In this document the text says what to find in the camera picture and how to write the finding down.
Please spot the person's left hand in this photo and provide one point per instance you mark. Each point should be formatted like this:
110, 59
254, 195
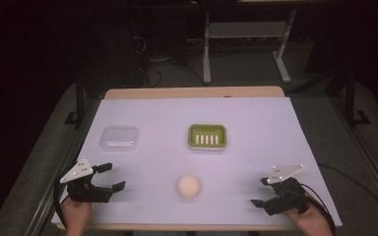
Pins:
76, 214

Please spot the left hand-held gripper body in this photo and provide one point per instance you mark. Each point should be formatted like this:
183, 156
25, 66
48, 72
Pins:
85, 191

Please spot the aluminium rail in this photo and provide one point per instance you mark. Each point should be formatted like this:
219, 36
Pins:
59, 170
370, 164

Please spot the white metal desk frame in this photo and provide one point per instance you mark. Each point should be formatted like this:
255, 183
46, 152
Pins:
246, 30

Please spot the white table mat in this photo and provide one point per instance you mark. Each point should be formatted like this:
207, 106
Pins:
242, 170

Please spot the green soap dish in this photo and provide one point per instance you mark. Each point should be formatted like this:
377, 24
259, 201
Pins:
207, 136

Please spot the round cream soap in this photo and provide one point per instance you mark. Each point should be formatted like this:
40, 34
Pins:
188, 186

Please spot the black metal stand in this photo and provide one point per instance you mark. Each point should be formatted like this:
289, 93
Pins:
351, 98
79, 101

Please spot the wooden table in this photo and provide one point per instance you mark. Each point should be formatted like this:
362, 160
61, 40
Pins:
193, 92

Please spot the person's right hand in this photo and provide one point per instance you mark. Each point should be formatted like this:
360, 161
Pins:
310, 220

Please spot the clear plastic box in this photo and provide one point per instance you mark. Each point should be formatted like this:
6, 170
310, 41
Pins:
119, 138

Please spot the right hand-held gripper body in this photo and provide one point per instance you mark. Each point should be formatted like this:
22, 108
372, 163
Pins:
287, 196

